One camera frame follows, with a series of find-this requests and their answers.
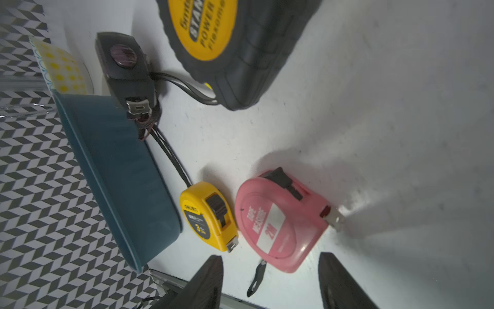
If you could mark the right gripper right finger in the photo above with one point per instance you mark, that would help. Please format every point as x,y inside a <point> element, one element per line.
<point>338,288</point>

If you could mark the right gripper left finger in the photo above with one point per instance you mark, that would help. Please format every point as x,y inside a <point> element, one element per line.
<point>202,291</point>

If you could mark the yellow square tape measure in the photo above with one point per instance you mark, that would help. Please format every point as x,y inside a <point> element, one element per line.
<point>205,208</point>

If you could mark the pink tape measure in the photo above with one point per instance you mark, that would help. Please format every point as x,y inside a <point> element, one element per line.
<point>282,220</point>

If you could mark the teal plastic storage box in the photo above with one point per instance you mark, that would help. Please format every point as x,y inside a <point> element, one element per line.
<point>122,175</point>

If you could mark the small black tape measure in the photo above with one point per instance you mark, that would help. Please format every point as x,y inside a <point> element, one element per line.
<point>126,72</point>

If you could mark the yellow patterned small bowl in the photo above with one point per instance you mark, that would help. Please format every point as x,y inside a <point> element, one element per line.
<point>60,70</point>

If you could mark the aluminium front rail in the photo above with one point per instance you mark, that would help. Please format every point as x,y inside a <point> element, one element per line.
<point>172,285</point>

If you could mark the chrome wire cup stand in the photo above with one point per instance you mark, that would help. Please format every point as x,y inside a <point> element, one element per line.
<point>26,110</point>

